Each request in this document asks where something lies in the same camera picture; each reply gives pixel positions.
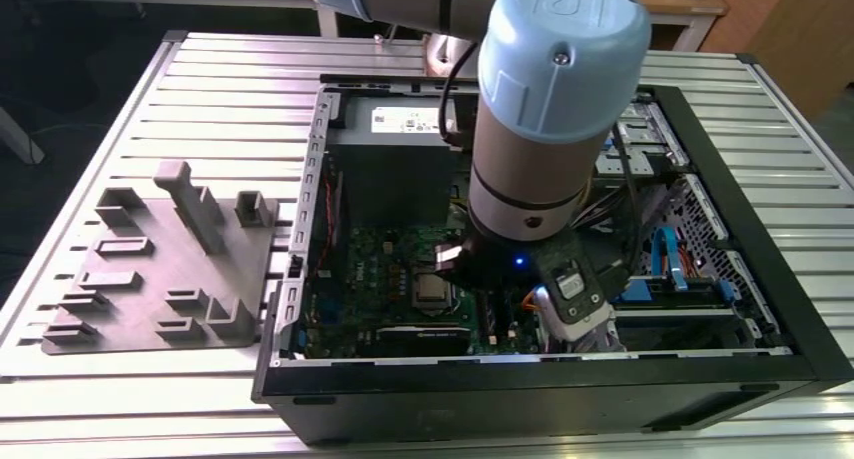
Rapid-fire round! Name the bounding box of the black camera cable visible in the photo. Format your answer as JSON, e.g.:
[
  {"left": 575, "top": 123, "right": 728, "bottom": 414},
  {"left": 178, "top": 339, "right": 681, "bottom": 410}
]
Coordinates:
[{"left": 436, "top": 0, "right": 483, "bottom": 150}]

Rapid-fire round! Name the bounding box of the grey chair leg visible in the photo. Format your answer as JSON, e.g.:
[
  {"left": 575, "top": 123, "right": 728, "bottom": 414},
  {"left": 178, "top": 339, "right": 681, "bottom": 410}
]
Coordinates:
[{"left": 0, "top": 106, "right": 45, "bottom": 165}]

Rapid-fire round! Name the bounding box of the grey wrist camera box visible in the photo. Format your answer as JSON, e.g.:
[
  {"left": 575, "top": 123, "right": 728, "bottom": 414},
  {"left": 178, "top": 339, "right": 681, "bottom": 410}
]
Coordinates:
[{"left": 532, "top": 238, "right": 619, "bottom": 343}]

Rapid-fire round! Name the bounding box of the green motherboard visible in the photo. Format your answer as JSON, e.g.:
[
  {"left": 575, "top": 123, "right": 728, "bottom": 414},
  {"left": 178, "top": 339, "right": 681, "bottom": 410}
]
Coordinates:
[{"left": 296, "top": 222, "right": 559, "bottom": 358}]

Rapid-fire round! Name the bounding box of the metal disk bay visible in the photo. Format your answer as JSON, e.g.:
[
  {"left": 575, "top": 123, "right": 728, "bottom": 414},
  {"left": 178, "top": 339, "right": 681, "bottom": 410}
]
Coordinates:
[{"left": 603, "top": 278, "right": 792, "bottom": 354}]

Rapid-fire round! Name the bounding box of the wooden desk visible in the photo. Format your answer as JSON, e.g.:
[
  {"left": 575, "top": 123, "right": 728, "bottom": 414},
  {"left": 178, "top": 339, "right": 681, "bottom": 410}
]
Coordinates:
[{"left": 0, "top": 0, "right": 730, "bottom": 53}]

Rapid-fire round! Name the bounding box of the blue flat cable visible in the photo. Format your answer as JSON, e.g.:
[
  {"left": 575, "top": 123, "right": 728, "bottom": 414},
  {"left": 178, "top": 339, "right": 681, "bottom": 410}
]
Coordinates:
[{"left": 649, "top": 226, "right": 690, "bottom": 293}]

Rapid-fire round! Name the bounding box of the black graphics card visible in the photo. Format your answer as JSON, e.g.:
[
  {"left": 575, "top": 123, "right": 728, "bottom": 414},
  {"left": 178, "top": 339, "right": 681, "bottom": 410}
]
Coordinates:
[{"left": 373, "top": 322, "right": 473, "bottom": 358}]

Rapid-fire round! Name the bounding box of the metal drive cage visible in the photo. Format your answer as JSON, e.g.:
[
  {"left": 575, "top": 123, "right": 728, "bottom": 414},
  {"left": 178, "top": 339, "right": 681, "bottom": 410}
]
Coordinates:
[{"left": 592, "top": 98, "right": 692, "bottom": 190}]

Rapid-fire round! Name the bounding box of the brown wooden cabinet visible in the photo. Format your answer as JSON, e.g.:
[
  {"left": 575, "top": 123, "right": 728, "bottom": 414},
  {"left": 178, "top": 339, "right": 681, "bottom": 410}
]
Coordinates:
[{"left": 699, "top": 0, "right": 854, "bottom": 125}]

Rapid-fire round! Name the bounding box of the grey parts rack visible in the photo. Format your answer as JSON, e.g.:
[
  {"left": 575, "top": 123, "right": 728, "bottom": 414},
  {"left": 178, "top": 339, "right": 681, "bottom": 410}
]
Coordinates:
[{"left": 40, "top": 159, "right": 281, "bottom": 355}]

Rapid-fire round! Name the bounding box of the grey power supply unit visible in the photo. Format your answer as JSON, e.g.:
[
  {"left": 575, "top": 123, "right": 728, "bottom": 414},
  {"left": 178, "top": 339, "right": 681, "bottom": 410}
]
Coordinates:
[{"left": 325, "top": 94, "right": 476, "bottom": 228}]

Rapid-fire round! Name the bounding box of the thin red wire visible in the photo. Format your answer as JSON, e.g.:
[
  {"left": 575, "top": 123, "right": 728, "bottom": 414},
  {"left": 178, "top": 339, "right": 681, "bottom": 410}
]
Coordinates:
[{"left": 316, "top": 176, "right": 339, "bottom": 280}]

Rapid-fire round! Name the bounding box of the orange wire bundle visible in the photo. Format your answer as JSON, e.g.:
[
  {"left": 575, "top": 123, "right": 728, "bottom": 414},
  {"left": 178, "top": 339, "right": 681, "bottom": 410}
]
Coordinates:
[{"left": 521, "top": 284, "right": 553, "bottom": 314}]

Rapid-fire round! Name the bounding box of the black RAM slot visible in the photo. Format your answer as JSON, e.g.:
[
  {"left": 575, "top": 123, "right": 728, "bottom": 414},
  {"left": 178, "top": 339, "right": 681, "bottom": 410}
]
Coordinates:
[{"left": 477, "top": 289, "right": 500, "bottom": 340}]

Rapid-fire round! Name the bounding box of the black PC case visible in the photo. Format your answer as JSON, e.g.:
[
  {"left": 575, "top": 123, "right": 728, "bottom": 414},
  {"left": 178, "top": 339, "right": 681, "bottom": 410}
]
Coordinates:
[{"left": 249, "top": 72, "right": 854, "bottom": 445}]

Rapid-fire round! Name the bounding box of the silver CPU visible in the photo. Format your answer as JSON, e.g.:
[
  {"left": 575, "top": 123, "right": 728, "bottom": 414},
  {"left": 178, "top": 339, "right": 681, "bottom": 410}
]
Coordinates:
[{"left": 413, "top": 274, "right": 453, "bottom": 303}]

